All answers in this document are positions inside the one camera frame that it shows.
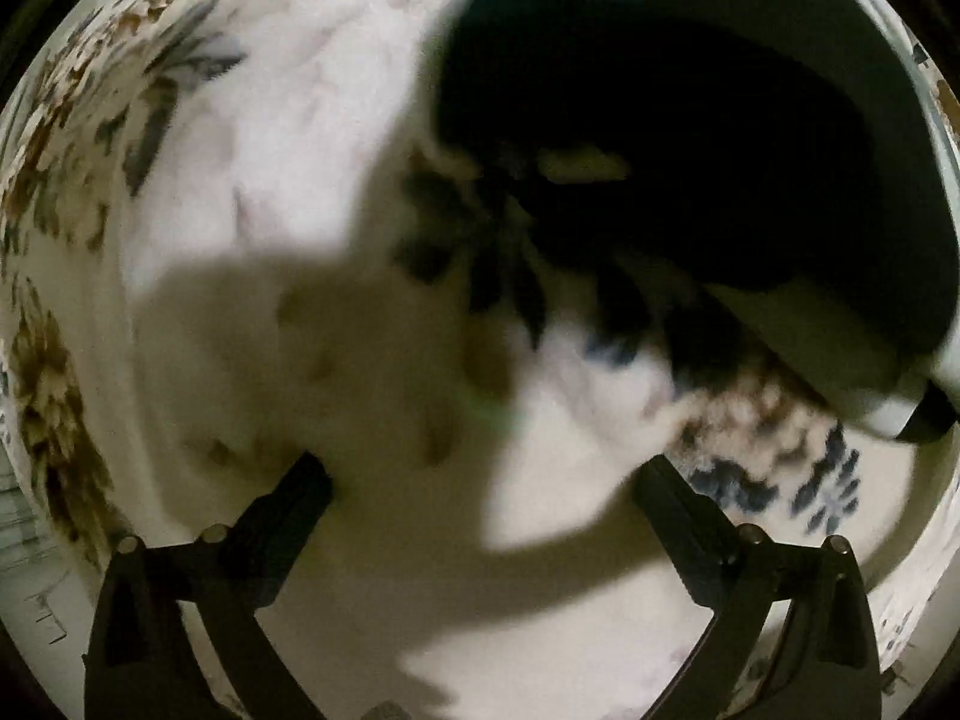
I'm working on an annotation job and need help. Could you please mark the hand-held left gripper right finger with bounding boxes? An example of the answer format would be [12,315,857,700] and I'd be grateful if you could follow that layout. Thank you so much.
[632,455,884,720]

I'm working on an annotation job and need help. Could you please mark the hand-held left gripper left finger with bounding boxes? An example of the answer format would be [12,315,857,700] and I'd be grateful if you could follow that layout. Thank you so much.
[82,451,335,720]

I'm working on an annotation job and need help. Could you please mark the floral printed blanket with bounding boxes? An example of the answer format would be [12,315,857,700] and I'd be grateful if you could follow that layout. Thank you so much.
[0,0,960,720]

